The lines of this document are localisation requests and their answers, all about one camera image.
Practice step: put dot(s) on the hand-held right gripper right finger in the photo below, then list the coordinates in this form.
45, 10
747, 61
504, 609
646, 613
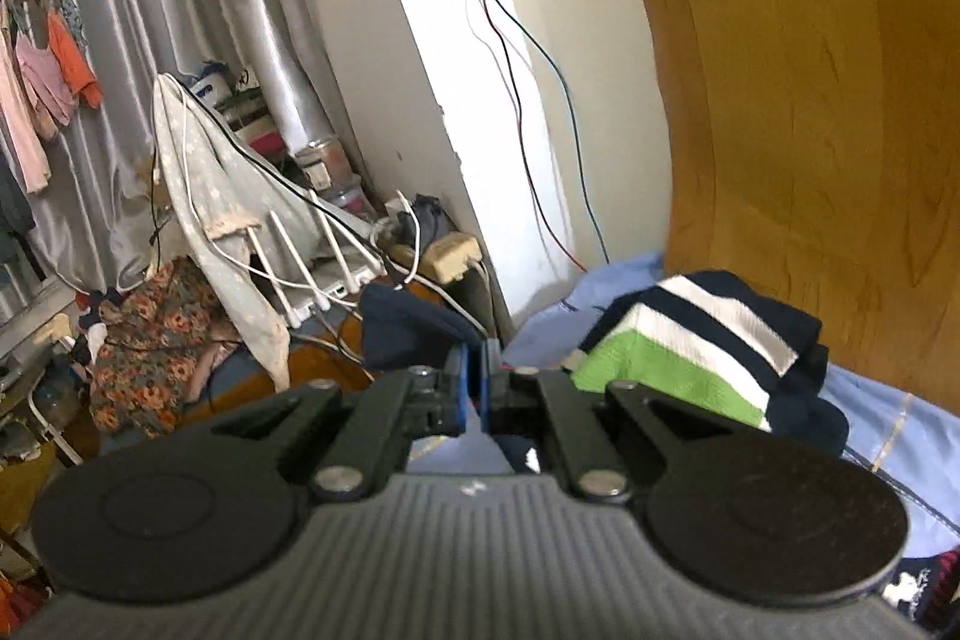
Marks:
489, 385

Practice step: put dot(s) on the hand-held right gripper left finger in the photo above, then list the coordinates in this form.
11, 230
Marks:
465, 385

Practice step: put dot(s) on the plain navy cloth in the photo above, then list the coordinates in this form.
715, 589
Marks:
412, 325

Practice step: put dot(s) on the green striped navy garment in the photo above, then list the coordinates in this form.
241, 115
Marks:
660, 355

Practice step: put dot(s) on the navy patterned sweater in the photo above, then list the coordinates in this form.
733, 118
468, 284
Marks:
930, 591

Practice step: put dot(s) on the beige power adapter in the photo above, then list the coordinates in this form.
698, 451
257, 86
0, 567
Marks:
450, 257

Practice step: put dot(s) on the white router with antennas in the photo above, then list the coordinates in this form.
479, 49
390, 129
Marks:
337, 280

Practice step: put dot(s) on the metal can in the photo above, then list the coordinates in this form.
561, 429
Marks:
322, 160

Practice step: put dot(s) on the floral orange cloth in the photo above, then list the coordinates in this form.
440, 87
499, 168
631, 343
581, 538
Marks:
150, 347

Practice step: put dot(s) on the cream dotted cloth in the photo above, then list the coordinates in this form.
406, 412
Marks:
202, 175

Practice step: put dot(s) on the blue and white container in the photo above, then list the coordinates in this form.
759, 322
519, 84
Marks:
214, 81

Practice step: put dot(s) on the blue checked bedsheet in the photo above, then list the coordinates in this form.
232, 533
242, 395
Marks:
885, 430

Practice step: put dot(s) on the wooden laminate board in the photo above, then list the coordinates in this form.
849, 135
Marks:
810, 85

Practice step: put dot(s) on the dark hanging garment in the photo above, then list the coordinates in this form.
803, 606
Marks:
13, 205

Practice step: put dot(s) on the orange hanging garment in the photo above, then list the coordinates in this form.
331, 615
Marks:
75, 59

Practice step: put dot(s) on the short pink hanging top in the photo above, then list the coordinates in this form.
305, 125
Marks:
45, 85

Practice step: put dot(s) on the long pink hanging garment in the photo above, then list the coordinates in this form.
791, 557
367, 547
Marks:
19, 115

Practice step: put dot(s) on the white metal frame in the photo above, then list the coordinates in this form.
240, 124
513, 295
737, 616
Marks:
56, 430

